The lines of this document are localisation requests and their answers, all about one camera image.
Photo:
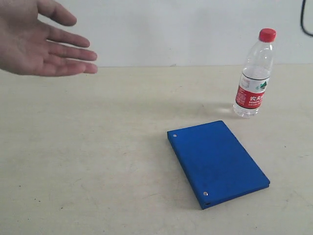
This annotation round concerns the open human hand palm up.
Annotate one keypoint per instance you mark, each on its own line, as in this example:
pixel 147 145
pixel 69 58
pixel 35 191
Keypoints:
pixel 30 47

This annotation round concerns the blue notebook binder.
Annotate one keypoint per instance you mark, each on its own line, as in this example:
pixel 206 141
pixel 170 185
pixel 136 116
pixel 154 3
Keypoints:
pixel 215 163

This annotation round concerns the clear water bottle red cap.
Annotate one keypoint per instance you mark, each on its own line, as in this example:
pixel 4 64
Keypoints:
pixel 255 75

